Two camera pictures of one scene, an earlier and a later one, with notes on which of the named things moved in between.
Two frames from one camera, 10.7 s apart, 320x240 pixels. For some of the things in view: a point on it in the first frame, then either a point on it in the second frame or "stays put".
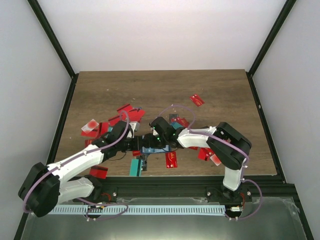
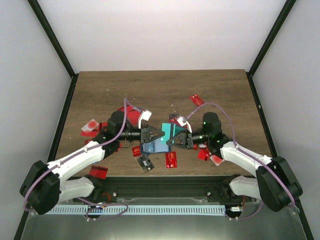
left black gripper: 137,146 to 146,134
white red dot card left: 88,127 stays put
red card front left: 98,172 stays put
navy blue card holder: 166,149 stays put
